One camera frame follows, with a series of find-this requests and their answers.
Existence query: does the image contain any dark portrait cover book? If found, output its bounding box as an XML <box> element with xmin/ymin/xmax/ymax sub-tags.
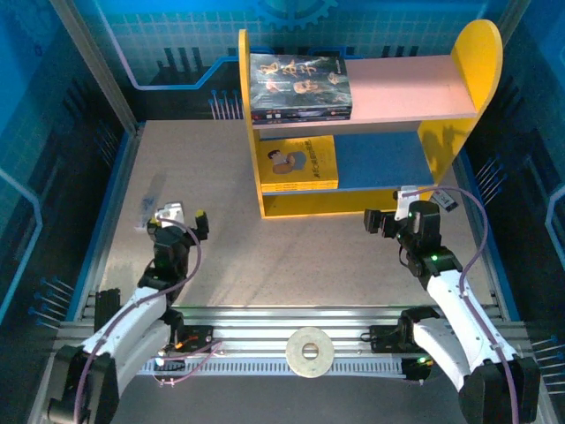
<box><xmin>252</xmin><ymin>115</ymin><xmax>353</xmax><ymax>124</ymax></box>
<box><xmin>248</xmin><ymin>54</ymin><xmax>354</xmax><ymax>114</ymax></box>

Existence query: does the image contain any clear tape strip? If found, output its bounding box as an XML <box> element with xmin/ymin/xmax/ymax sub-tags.
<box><xmin>133</xmin><ymin>173</ymin><xmax>168</xmax><ymax>231</ymax></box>

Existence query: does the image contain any small black card device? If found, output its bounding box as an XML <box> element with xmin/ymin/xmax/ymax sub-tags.
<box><xmin>430</xmin><ymin>187</ymin><xmax>459</xmax><ymax>212</ymax></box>

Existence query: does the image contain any blue table edge strip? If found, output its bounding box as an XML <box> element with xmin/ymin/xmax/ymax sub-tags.
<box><xmin>454</xmin><ymin>149</ymin><xmax>522</xmax><ymax>322</ymax></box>
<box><xmin>65</xmin><ymin>125</ymin><xmax>147</xmax><ymax>322</ymax></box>

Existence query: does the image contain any small black controller board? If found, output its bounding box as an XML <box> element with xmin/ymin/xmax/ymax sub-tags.
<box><xmin>152</xmin><ymin>348</ymin><xmax>186</xmax><ymax>373</ymax></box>
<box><xmin>401</xmin><ymin>355</ymin><xmax>433</xmax><ymax>383</ymax></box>

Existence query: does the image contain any yellow pink blue bookshelf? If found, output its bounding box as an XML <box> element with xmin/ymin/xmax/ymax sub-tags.
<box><xmin>237</xmin><ymin>19</ymin><xmax>504</xmax><ymax>217</ymax></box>

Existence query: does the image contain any white tape roll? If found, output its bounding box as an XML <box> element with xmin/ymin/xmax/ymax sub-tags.
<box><xmin>284</xmin><ymin>325</ymin><xmax>335</xmax><ymax>380</ymax></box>

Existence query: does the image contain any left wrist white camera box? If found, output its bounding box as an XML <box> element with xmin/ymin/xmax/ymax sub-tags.
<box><xmin>152</xmin><ymin>201</ymin><xmax>186</xmax><ymax>231</ymax></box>

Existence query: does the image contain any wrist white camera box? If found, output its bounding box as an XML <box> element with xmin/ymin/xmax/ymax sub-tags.
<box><xmin>152</xmin><ymin>201</ymin><xmax>186</xmax><ymax>231</ymax></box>
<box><xmin>392</xmin><ymin>185</ymin><xmax>418</xmax><ymax>222</ymax></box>

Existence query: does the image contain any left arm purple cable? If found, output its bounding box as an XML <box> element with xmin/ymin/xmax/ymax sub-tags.
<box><xmin>72</xmin><ymin>216</ymin><xmax>222</xmax><ymax>424</ymax></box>

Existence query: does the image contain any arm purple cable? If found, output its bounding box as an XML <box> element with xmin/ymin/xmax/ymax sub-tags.
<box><xmin>401</xmin><ymin>185</ymin><xmax>522</xmax><ymax>424</ymax></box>
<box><xmin>72</xmin><ymin>216</ymin><xmax>222</xmax><ymax>424</ymax></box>

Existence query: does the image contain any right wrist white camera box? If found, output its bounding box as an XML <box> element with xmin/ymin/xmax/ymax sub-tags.
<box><xmin>392</xmin><ymin>185</ymin><xmax>418</xmax><ymax>222</ymax></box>

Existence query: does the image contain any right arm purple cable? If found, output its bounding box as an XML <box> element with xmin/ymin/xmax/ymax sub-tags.
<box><xmin>401</xmin><ymin>185</ymin><xmax>522</xmax><ymax>424</ymax></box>

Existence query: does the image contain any black metal bracket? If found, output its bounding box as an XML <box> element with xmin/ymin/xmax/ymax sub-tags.
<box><xmin>94</xmin><ymin>287</ymin><xmax>121</xmax><ymax>319</ymax></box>

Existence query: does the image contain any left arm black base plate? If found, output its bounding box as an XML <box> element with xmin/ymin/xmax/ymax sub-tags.
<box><xmin>171</xmin><ymin>324</ymin><xmax>216</xmax><ymax>354</ymax></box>

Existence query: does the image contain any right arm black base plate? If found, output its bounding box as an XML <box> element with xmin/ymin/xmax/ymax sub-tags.
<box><xmin>368</xmin><ymin>323</ymin><xmax>416</xmax><ymax>354</ymax></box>

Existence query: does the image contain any aluminium frame rail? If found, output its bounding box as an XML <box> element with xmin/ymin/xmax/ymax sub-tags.
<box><xmin>52</xmin><ymin>304</ymin><xmax>533</xmax><ymax>361</ymax></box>

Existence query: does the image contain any grey slotted cable duct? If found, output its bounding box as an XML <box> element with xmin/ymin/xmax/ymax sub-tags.
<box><xmin>132</xmin><ymin>356</ymin><xmax>407</xmax><ymax>377</ymax></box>

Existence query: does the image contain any aluminium corner post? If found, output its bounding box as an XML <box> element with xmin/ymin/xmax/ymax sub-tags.
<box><xmin>496</xmin><ymin>0</ymin><xmax>533</xmax><ymax>43</ymax></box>
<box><xmin>48</xmin><ymin>0</ymin><xmax>142</xmax><ymax>136</ymax></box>

